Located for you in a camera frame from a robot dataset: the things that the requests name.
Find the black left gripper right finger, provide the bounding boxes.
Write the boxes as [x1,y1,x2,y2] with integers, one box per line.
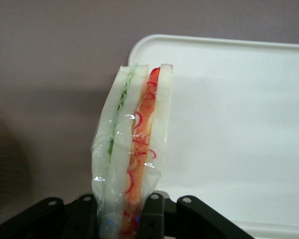
[136,191,255,239]

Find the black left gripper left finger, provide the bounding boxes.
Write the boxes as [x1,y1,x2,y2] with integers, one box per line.
[0,194,100,239]

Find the triangle sandwich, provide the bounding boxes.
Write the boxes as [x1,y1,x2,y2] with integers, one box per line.
[91,63,175,239]

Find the beige plastic tray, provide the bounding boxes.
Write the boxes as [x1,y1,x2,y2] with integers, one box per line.
[127,34,299,239]

